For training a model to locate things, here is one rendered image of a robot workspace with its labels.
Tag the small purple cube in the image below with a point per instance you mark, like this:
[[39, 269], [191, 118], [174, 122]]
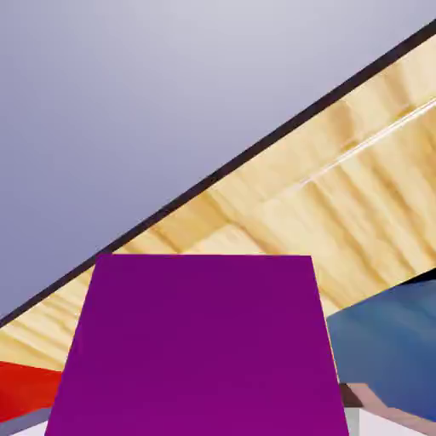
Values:
[[201, 344]]

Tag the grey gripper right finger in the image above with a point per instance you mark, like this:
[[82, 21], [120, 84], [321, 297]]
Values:
[[371, 414]]

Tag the large blue box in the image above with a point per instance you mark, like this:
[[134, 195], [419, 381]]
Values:
[[388, 347]]

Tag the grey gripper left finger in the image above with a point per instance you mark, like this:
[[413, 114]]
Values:
[[25, 424]]

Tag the large red box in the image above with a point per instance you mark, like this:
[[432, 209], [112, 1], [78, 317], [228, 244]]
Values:
[[24, 386]]

